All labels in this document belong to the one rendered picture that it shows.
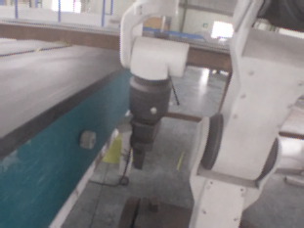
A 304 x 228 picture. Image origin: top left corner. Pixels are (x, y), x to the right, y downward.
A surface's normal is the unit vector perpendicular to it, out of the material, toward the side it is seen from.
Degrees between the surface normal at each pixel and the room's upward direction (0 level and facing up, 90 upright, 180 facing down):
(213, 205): 60
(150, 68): 101
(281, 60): 35
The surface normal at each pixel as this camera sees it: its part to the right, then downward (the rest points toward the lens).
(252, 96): -0.24, 0.51
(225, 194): -0.12, -0.14
